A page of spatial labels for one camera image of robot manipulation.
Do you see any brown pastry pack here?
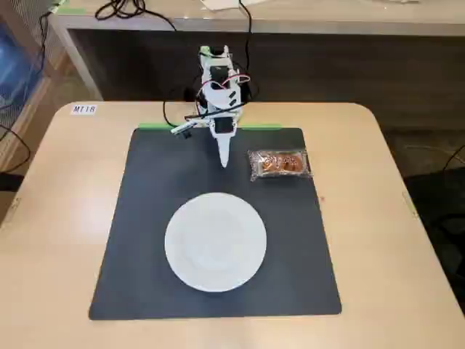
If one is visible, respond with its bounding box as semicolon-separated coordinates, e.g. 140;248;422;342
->
248;148;313;183

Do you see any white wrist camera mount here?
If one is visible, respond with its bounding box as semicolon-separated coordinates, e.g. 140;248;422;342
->
170;116;210;140

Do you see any dark grey mat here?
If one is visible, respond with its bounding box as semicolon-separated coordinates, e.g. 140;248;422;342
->
89;127;342;321

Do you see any beige background desk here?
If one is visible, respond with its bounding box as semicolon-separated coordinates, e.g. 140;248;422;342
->
49;0;465;101

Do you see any black floor cable loop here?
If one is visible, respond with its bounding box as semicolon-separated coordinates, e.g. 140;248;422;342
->
0;122;31;172

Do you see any blue plastic container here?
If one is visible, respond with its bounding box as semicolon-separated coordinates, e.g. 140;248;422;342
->
0;16;45;107

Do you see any black power cable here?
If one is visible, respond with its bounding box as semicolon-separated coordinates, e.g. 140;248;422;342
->
238;0;261;101

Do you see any green tape on desk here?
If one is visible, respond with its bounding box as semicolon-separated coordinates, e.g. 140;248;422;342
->
49;0;87;16

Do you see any white paper sheet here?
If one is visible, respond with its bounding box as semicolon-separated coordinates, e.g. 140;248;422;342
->
201;0;241;11

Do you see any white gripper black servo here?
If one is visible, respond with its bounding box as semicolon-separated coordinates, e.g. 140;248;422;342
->
207;115;240;169

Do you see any coiled black cable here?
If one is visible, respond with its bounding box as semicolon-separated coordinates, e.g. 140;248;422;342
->
94;0;177;33

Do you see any short green tape strip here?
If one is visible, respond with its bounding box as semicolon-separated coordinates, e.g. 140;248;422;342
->
239;123;283;131

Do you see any thin black hanging cable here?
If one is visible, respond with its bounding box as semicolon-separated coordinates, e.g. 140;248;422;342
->
35;9;52;79

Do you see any white round dish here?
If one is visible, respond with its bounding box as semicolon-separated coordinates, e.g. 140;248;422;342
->
164;192;268;293

